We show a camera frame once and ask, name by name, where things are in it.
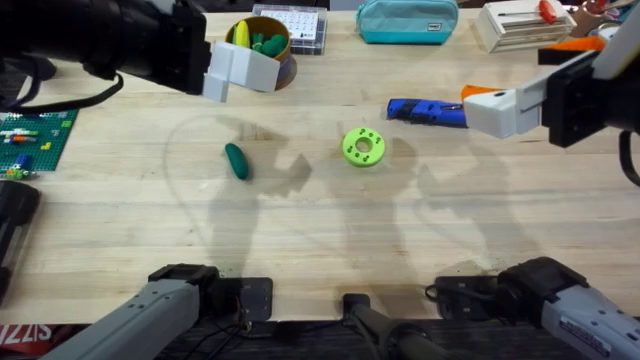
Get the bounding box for black wrist plate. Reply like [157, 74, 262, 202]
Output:
[158, 2, 212, 97]
[541, 64, 610, 149]

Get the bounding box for brown container with tools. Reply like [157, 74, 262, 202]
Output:
[569, 0, 640, 39]

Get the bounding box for brown tub with toys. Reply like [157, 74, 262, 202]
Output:
[224, 15, 298, 92]

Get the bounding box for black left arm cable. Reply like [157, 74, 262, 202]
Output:
[0, 54, 125, 115]

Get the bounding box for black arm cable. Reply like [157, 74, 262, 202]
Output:
[0, 54, 125, 115]
[618, 129, 640, 189]

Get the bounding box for black rail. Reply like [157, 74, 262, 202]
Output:
[154, 318, 581, 360]

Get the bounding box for red-handled tool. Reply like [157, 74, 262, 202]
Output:
[498, 0, 559, 25]

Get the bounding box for blue electric screwdriver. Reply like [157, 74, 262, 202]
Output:
[385, 97, 469, 129]

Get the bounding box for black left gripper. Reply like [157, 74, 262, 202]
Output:
[82, 0, 282, 104]

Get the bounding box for red sticker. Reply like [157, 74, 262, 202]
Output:
[0, 323, 55, 357]

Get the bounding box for black device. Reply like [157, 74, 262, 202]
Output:
[0, 179, 42, 304]

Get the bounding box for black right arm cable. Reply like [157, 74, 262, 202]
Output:
[618, 129, 640, 189]

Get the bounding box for black right wrist plate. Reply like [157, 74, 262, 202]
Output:
[541, 64, 610, 149]

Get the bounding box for green toy cucumber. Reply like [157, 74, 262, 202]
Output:
[224, 142, 250, 182]

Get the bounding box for black handle bar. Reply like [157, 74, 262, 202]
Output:
[341, 293, 454, 360]

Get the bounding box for green disc with holes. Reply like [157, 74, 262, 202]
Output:
[341, 126, 387, 168]

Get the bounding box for teal zip pouch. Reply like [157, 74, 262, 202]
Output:
[355, 0, 460, 46]

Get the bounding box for clear plastic parts box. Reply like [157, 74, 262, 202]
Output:
[251, 3, 329, 56]

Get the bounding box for green board with blocks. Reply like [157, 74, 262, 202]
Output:
[0, 109, 80, 181]

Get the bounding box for white box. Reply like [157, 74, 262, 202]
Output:
[474, 0, 579, 55]

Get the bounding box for black left wrist plate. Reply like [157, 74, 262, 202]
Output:
[158, 2, 212, 97]

